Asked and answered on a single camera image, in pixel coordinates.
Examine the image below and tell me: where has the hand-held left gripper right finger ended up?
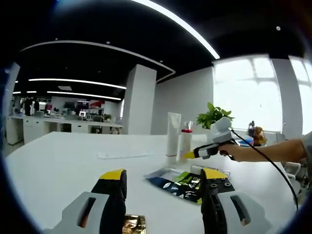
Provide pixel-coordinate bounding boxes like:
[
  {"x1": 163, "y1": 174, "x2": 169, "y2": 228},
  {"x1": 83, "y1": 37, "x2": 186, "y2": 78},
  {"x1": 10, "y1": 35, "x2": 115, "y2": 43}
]
[{"x1": 199, "y1": 167, "x2": 273, "y2": 234}]

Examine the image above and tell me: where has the white office desk row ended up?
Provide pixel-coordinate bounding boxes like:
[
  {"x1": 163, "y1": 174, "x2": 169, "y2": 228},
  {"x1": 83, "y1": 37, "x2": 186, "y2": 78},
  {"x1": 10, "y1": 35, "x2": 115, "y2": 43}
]
[{"x1": 6, "y1": 114, "x2": 124, "y2": 145}]

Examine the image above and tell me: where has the white paper strip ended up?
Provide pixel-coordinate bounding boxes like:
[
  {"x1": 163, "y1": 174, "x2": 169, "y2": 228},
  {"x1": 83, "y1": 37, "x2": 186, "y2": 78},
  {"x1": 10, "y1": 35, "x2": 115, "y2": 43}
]
[{"x1": 97, "y1": 150, "x2": 157, "y2": 160}]

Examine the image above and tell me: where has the long ceiling light strip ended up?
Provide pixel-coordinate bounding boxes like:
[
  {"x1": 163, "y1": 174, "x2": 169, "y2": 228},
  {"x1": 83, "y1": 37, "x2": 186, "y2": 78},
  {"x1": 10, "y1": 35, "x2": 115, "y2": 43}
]
[{"x1": 136, "y1": 0, "x2": 220, "y2": 59}]

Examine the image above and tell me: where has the blue box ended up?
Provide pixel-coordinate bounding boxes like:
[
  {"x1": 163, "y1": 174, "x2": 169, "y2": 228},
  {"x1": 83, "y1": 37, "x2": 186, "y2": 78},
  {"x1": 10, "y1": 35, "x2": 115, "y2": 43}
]
[{"x1": 240, "y1": 136, "x2": 254, "y2": 147}]

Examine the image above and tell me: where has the dark bottle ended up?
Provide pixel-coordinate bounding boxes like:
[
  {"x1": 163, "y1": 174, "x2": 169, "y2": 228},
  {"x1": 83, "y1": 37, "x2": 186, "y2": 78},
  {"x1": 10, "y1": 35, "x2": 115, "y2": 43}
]
[{"x1": 248, "y1": 120, "x2": 257, "y2": 137}]

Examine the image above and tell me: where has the person's right hand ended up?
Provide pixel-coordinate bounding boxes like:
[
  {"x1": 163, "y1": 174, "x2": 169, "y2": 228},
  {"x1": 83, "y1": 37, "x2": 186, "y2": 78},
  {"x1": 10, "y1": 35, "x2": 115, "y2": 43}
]
[{"x1": 218, "y1": 142, "x2": 245, "y2": 162}]

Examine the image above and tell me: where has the white skincare tube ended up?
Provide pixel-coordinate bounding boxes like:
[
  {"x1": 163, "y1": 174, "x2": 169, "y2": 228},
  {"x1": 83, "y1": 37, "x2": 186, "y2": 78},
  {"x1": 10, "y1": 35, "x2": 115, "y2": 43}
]
[{"x1": 166, "y1": 112, "x2": 182, "y2": 165}]

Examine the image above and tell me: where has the potted plant white pot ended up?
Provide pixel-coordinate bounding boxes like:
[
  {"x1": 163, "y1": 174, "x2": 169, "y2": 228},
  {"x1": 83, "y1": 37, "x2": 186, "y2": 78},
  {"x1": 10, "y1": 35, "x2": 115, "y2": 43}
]
[{"x1": 196, "y1": 101, "x2": 235, "y2": 130}]

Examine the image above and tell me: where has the gold skincare sachet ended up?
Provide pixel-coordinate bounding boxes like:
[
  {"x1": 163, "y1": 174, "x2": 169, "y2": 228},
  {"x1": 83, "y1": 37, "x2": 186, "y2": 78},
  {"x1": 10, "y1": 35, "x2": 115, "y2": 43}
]
[{"x1": 122, "y1": 214, "x2": 147, "y2": 234}]

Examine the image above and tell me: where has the white ceiling conduit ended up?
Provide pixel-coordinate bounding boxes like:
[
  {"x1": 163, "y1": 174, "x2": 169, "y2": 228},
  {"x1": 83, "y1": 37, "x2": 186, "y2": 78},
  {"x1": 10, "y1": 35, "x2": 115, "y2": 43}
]
[{"x1": 20, "y1": 39, "x2": 176, "y2": 84}]

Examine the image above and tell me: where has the brown plush toy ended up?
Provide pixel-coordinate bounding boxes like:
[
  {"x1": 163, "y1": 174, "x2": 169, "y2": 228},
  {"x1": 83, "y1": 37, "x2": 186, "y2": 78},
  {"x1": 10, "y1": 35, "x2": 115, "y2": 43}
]
[{"x1": 253, "y1": 126, "x2": 268, "y2": 147}]

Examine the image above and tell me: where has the dark blue skincare sachet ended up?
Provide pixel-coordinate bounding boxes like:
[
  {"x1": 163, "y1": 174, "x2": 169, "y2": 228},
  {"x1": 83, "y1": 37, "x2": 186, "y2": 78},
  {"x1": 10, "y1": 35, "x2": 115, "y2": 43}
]
[{"x1": 145, "y1": 175, "x2": 178, "y2": 195}]

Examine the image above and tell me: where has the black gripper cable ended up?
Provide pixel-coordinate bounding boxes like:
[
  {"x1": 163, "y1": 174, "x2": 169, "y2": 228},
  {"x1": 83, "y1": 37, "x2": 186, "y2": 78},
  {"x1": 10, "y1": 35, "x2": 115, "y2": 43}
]
[{"x1": 229, "y1": 128, "x2": 300, "y2": 211}]

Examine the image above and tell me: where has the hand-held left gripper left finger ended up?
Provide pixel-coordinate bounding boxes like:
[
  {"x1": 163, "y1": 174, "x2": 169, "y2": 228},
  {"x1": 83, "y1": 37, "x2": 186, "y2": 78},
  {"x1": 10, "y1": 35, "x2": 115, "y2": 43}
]
[{"x1": 42, "y1": 168, "x2": 128, "y2": 234}]

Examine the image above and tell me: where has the green black skincare sachet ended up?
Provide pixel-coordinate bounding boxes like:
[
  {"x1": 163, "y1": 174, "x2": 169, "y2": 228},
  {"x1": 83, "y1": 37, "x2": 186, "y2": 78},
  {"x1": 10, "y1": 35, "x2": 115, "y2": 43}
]
[{"x1": 168, "y1": 171, "x2": 203, "y2": 206}]

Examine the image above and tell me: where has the white skincare bottle red collar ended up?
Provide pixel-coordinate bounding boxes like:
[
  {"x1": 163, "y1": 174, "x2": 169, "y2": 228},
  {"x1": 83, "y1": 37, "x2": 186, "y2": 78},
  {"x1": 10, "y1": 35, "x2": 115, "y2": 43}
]
[{"x1": 178, "y1": 120, "x2": 195, "y2": 162}]

